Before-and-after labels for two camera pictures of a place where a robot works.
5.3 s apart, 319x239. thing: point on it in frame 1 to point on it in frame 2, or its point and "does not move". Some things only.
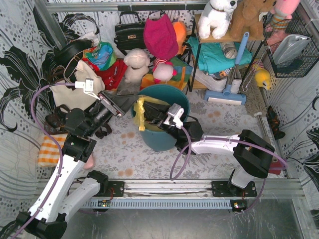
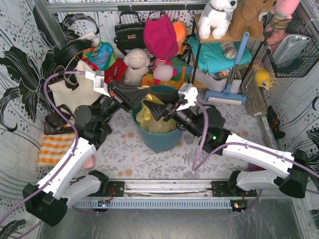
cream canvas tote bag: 76,97 does not move
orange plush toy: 180,30 does not move
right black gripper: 162,120 to 171,112
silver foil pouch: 290,48 does not move
